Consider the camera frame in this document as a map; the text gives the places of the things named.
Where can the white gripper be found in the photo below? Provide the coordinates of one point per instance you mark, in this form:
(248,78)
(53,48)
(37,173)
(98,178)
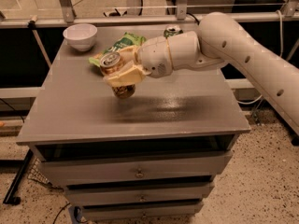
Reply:
(153,56)

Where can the orange soda can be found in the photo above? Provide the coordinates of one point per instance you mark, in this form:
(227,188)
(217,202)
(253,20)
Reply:
(112,64)

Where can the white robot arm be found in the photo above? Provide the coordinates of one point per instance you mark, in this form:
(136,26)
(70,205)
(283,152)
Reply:
(217,41)

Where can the green soda can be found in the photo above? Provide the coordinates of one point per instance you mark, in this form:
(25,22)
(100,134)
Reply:
(172,30)

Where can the green chip bag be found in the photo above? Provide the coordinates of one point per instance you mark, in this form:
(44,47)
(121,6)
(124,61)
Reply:
(127,40)

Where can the white bowl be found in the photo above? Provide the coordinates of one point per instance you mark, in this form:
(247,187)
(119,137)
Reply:
(81,37)

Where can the grey drawer cabinet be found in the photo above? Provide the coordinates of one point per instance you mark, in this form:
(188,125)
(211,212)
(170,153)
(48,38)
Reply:
(76,117)

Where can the top grey drawer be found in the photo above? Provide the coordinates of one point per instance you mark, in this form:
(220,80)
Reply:
(68,173)

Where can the grey drawer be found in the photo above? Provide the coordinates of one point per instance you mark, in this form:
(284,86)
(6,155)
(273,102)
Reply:
(68,173)
(142,194)
(142,210)

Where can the middle grey drawer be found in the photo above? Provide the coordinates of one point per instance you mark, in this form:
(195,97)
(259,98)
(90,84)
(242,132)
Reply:
(142,194)

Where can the bottom grey drawer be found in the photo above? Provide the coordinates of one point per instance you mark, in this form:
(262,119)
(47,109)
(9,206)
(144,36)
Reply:
(142,210)

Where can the black floor stand leg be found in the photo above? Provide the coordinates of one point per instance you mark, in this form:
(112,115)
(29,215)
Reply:
(21,167)

